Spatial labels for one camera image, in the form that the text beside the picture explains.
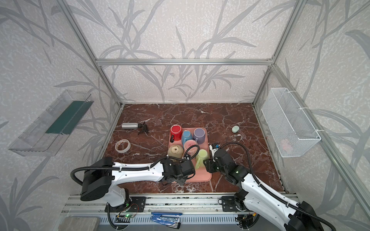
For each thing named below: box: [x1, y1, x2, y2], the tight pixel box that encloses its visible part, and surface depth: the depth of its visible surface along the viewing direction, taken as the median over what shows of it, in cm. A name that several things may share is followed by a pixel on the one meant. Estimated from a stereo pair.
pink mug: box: [183, 139, 199, 157], surface depth 85 cm
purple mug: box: [193, 127, 206, 145], surface depth 94 cm
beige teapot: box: [167, 144, 185, 162], surface depth 86 cm
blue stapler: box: [150, 212, 183, 230], surface depth 69 cm
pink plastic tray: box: [167, 127, 212, 183], surface depth 86 cm
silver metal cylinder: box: [121, 122, 139, 130], surface depth 106 cm
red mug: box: [170, 124, 183, 143], surface depth 96 cm
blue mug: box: [181, 129, 194, 150], surface depth 92 cm
